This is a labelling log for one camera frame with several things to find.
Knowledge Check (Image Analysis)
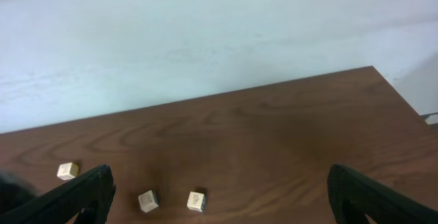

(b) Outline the cream picture block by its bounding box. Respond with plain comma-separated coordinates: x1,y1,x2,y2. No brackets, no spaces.
187,191,206,212

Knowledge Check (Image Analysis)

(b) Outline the plain cream wooden block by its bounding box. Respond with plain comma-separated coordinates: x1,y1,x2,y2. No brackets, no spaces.
57,162,79,181

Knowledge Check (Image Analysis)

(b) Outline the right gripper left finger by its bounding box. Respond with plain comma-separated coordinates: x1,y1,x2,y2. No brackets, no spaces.
1,164,116,224

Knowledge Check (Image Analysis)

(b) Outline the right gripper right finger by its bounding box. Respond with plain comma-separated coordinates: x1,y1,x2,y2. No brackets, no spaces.
327,164,437,224

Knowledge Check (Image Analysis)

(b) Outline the snail picture block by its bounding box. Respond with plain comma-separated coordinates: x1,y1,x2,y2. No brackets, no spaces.
138,190,159,213

